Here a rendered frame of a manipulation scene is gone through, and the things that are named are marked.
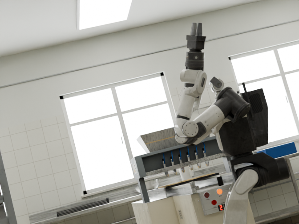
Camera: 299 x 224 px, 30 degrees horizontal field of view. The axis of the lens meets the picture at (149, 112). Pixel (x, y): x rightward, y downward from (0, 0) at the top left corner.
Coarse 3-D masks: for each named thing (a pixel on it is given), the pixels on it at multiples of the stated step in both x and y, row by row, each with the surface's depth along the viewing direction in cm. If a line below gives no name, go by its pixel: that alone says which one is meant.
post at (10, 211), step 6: (0, 156) 223; (0, 162) 222; (0, 168) 222; (0, 174) 222; (0, 180) 221; (6, 180) 222; (0, 186) 222; (6, 186) 221; (6, 192) 221; (6, 198) 220; (6, 204) 220; (12, 204) 221; (6, 210) 219; (12, 210) 220; (12, 216) 220; (12, 222) 219
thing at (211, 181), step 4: (212, 176) 394; (216, 176) 382; (224, 176) 362; (228, 176) 352; (200, 180) 436; (204, 180) 422; (208, 180) 409; (212, 180) 397; (216, 180) 385; (224, 180) 364; (228, 180) 355; (232, 180) 345; (184, 184) 506; (196, 184) 454; (200, 184) 439; (204, 184) 425; (208, 184) 412; (212, 184) 400
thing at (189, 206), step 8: (216, 184) 386; (224, 184) 342; (176, 200) 384; (184, 200) 353; (192, 200) 330; (248, 200) 334; (176, 208) 392; (184, 208) 360; (192, 208) 333; (200, 208) 329; (248, 208) 333; (184, 216) 368; (192, 216) 340; (200, 216) 329; (208, 216) 329; (216, 216) 330; (248, 216) 332
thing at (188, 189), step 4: (188, 184) 333; (192, 184) 328; (168, 188) 412; (172, 188) 394; (176, 188) 378; (180, 188) 363; (184, 188) 349; (188, 188) 336; (192, 188) 328; (168, 192) 418; (172, 192) 399; (176, 192) 382; (180, 192) 367; (184, 192) 353; (188, 192) 340; (192, 192) 327; (196, 192) 328
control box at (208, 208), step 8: (200, 192) 328; (208, 192) 328; (216, 192) 329; (224, 192) 330; (200, 200) 330; (208, 200) 328; (216, 200) 328; (224, 200) 329; (208, 208) 327; (216, 208) 328
